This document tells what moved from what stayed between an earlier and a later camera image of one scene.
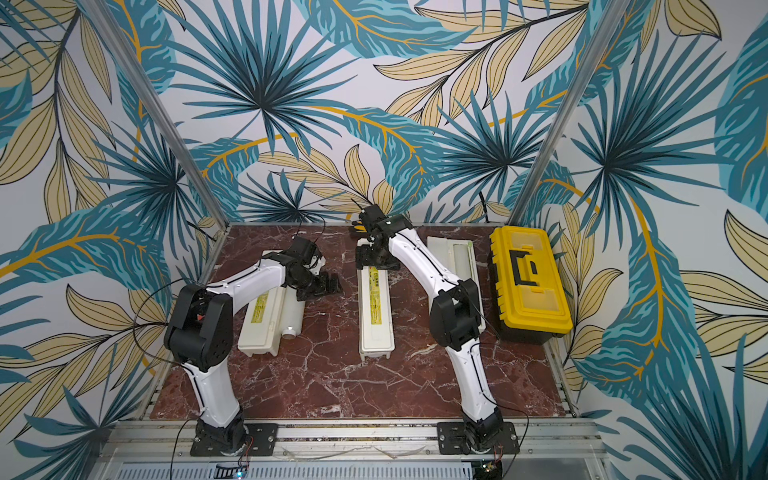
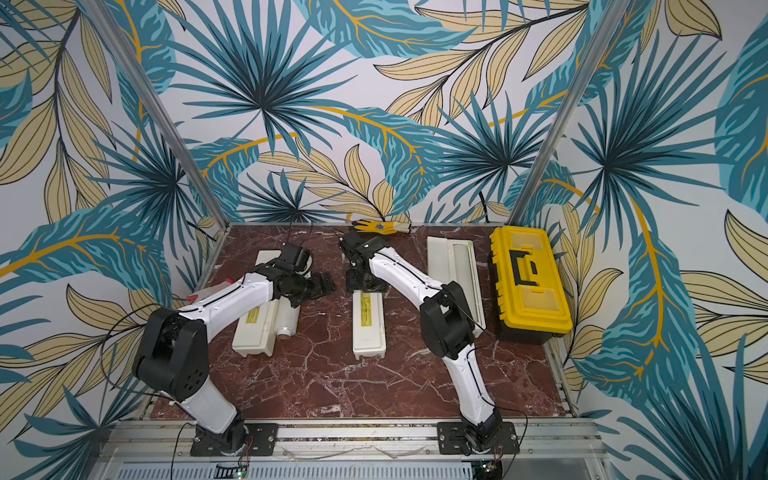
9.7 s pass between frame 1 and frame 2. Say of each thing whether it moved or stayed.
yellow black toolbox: stayed
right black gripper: moved
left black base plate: stayed
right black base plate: stayed
